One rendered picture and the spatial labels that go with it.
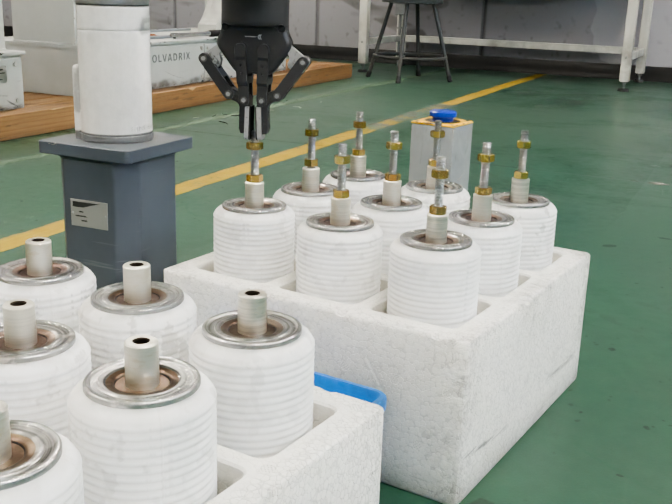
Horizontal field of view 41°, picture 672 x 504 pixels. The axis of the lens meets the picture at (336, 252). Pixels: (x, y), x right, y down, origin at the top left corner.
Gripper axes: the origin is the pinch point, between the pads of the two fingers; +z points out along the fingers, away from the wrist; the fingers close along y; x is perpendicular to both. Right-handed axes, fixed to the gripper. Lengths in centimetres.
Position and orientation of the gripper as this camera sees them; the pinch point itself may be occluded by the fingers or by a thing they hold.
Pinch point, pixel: (254, 122)
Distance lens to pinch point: 105.6
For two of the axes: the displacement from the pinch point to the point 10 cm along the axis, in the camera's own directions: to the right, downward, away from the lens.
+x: -1.3, 2.8, -9.5
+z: -0.3, 9.6, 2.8
